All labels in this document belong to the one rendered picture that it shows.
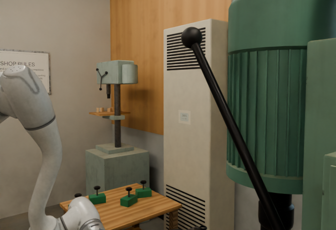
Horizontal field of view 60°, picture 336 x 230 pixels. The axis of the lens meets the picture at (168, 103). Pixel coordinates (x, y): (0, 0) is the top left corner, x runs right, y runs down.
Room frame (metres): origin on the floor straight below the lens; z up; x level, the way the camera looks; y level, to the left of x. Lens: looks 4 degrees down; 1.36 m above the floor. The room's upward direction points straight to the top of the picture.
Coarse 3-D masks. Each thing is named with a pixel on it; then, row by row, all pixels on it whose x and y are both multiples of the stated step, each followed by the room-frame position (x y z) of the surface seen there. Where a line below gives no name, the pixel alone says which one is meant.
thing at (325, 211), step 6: (324, 156) 0.26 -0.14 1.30; (330, 156) 0.25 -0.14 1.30; (324, 162) 0.25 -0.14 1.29; (330, 162) 0.25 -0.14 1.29; (324, 168) 0.25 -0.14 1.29; (330, 168) 0.25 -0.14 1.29; (324, 174) 0.25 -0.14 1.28; (330, 174) 0.25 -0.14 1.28; (324, 180) 0.25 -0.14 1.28; (330, 180) 0.25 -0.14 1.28; (324, 186) 0.25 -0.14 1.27; (330, 186) 0.25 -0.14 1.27; (324, 192) 0.25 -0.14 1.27; (330, 192) 0.25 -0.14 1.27; (324, 198) 0.25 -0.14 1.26; (330, 198) 0.25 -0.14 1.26; (324, 204) 0.25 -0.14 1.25; (330, 204) 0.25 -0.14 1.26; (324, 210) 0.25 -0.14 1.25; (330, 210) 0.25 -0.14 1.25; (324, 216) 0.25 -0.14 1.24; (330, 216) 0.25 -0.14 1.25; (324, 222) 0.25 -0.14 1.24; (330, 222) 0.25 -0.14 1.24; (324, 228) 0.25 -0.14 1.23; (330, 228) 0.25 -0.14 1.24
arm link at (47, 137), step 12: (36, 132) 0.89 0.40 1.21; (48, 132) 0.91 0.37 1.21; (48, 144) 0.92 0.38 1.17; (60, 144) 0.97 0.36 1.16; (48, 156) 0.95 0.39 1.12; (60, 156) 0.97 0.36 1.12; (48, 168) 0.96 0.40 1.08; (48, 180) 0.97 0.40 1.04; (36, 192) 0.97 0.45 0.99; (48, 192) 0.99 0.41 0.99; (36, 204) 0.97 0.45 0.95; (36, 216) 0.98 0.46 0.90; (48, 216) 1.06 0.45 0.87; (36, 228) 1.00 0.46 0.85; (48, 228) 1.01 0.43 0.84; (60, 228) 1.05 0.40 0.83
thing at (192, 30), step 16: (192, 32) 0.46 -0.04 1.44; (192, 48) 0.47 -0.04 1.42; (208, 64) 0.45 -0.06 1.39; (208, 80) 0.44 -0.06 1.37; (224, 112) 0.41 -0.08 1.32; (240, 144) 0.39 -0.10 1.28; (256, 176) 0.37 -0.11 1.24; (256, 192) 0.36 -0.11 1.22; (272, 208) 0.35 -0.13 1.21; (272, 224) 0.34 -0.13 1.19
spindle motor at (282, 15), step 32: (256, 0) 0.44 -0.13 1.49; (288, 0) 0.42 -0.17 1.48; (320, 0) 0.42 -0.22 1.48; (256, 32) 0.44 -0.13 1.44; (288, 32) 0.42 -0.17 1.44; (320, 32) 0.42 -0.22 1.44; (256, 64) 0.44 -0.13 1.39; (288, 64) 0.42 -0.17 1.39; (256, 96) 0.44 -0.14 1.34; (288, 96) 0.42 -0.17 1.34; (256, 128) 0.44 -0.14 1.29; (288, 128) 0.42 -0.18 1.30; (256, 160) 0.44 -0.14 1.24; (288, 160) 0.42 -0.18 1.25; (288, 192) 0.42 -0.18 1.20
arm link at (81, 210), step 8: (72, 200) 1.17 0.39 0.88; (80, 200) 1.15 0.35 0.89; (88, 200) 1.17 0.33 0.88; (72, 208) 1.11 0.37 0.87; (80, 208) 1.11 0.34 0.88; (88, 208) 1.11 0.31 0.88; (64, 216) 1.09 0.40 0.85; (72, 216) 1.08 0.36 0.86; (80, 216) 1.08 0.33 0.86; (88, 216) 1.08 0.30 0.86; (96, 216) 1.10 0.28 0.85; (64, 224) 1.06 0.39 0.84; (72, 224) 1.06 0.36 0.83; (80, 224) 1.06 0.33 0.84
